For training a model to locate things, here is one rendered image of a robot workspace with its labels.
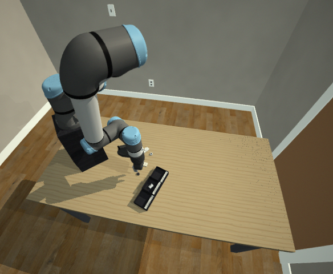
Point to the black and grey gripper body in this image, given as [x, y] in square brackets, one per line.
[136, 158]

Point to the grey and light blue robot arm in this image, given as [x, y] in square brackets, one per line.
[87, 60]

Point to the black storage bins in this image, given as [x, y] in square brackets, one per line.
[147, 195]

